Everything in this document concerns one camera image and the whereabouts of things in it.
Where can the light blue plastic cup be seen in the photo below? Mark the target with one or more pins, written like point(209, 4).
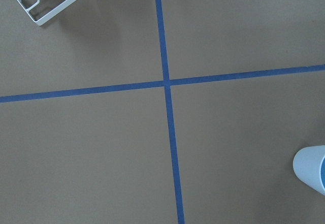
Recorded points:
point(308, 166)

